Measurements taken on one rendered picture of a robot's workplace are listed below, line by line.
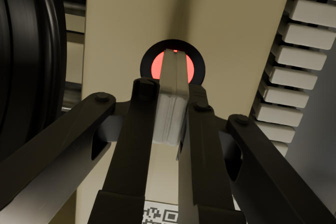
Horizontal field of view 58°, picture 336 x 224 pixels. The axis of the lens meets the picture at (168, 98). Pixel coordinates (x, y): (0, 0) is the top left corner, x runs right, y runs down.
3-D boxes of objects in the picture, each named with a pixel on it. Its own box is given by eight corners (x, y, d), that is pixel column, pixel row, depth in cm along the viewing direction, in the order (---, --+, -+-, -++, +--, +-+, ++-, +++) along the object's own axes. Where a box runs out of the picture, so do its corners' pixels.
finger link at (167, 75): (163, 146, 15) (149, 143, 15) (168, 89, 22) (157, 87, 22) (174, 93, 14) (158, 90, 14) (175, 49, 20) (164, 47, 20)
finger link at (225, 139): (186, 127, 13) (255, 138, 13) (184, 82, 17) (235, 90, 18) (180, 155, 14) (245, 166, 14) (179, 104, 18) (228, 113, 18)
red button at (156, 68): (198, 55, 21) (189, 94, 22) (196, 47, 22) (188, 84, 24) (154, 47, 20) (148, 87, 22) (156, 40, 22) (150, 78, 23)
